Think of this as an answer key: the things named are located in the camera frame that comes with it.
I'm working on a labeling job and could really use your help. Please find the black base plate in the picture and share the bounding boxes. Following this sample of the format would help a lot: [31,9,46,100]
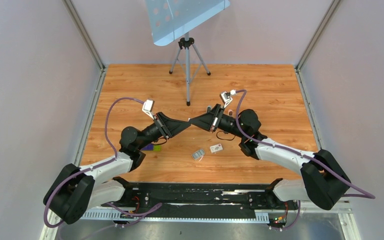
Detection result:
[110,182,298,218]

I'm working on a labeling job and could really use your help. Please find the white staple box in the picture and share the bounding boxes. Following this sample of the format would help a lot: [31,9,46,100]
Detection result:
[209,143,223,154]

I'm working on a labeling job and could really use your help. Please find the purple green toy brick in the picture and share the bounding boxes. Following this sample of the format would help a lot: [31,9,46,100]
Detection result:
[141,144,162,152]

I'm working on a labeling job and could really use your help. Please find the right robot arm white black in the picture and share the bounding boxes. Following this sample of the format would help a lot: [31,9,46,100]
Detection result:
[190,104,350,210]

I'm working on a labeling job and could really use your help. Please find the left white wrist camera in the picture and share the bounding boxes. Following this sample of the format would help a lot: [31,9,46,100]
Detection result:
[142,99,155,120]

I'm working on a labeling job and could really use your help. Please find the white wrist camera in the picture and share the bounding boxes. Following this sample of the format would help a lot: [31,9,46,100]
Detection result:
[142,99,155,120]
[220,91,233,109]

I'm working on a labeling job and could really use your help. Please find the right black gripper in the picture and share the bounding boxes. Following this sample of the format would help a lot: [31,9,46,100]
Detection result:
[189,104,247,140]

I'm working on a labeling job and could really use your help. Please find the light blue perforated board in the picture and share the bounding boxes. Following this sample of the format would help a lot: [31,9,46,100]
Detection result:
[145,0,231,47]

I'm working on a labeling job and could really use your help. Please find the grey tripod stand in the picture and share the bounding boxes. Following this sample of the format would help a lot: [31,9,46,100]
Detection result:
[169,32,212,107]

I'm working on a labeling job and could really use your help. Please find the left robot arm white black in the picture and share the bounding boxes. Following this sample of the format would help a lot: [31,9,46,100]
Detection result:
[43,112,191,224]

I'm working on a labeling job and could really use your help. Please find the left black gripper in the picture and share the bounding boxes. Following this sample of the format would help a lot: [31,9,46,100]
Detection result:
[136,112,190,151]

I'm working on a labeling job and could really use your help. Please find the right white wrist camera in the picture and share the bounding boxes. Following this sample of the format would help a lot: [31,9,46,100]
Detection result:
[220,91,233,109]

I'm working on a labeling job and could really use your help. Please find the white slotted cable duct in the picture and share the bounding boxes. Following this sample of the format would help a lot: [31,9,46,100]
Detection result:
[80,209,270,224]

